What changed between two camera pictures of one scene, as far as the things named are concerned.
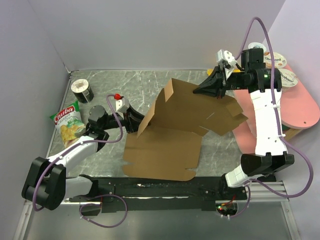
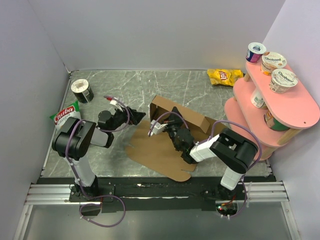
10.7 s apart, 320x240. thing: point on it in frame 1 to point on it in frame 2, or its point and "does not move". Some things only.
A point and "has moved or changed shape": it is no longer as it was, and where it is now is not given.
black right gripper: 215,85 to 172,121
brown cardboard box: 169,143 has moved or changed shape
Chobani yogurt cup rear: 279,61 does not move
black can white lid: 82,91 does not move
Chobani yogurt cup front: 288,79 does not move
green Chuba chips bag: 69,122 does not move
